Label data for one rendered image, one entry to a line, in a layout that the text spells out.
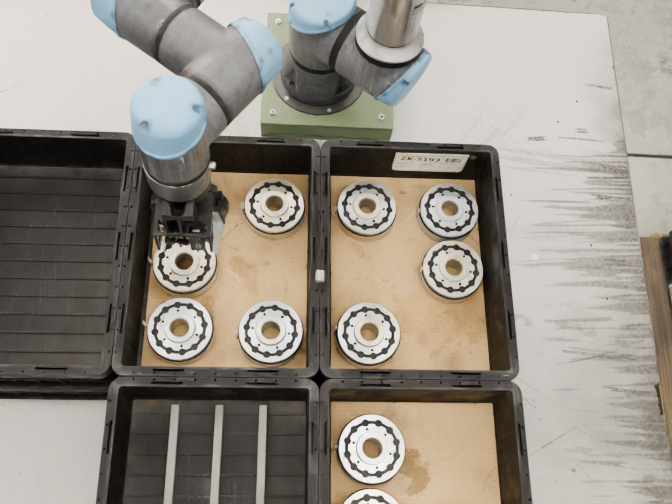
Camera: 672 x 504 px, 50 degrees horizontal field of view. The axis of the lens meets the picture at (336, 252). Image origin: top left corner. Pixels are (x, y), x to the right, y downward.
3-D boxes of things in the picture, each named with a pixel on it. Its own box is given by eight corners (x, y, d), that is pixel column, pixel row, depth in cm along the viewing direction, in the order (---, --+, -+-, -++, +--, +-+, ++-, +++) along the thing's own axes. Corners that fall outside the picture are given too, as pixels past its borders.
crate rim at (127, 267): (139, 139, 119) (137, 132, 117) (319, 145, 121) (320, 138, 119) (113, 379, 104) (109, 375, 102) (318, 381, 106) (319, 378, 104)
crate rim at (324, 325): (320, 145, 121) (320, 138, 119) (494, 151, 123) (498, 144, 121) (318, 381, 106) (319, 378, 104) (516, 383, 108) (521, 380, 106)
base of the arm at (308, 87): (287, 37, 146) (286, 5, 137) (360, 47, 146) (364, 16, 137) (275, 101, 141) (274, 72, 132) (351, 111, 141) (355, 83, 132)
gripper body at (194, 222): (156, 252, 94) (143, 213, 82) (162, 193, 97) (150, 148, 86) (215, 254, 94) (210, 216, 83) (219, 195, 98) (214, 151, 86)
